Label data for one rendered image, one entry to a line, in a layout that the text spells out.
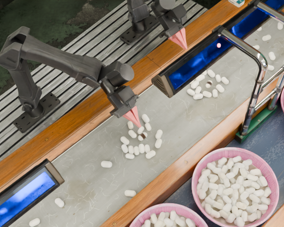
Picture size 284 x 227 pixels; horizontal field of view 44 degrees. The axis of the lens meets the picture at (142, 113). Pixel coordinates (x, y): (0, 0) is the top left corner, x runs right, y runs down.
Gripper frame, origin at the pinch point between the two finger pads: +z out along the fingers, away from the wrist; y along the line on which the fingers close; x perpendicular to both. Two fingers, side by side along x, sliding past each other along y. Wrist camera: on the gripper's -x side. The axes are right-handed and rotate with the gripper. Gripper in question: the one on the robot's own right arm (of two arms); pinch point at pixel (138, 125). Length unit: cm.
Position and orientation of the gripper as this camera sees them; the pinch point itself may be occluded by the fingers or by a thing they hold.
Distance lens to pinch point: 118.1
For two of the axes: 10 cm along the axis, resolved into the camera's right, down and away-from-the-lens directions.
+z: 5.7, 8.0, 2.0
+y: 7.6, -6.0, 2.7
